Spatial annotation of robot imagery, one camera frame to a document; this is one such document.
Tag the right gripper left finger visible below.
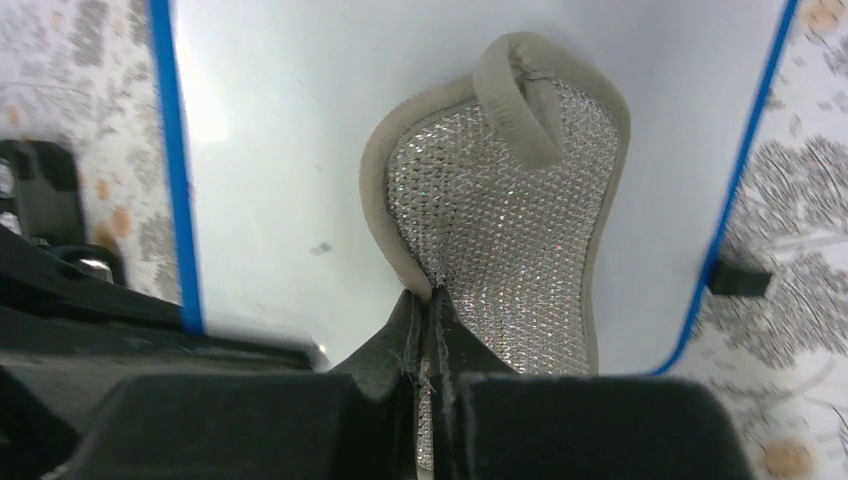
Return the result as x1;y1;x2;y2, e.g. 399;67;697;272
65;292;423;479

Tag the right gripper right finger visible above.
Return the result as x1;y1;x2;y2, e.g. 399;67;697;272
428;289;753;479

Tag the silver sparkly scrub sponge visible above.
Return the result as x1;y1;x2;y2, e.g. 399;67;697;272
359;31;632;480

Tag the blue framed whiteboard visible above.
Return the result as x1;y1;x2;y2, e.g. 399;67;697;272
149;1;797;374

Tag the floral table mat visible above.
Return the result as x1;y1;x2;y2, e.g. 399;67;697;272
0;0;848;480

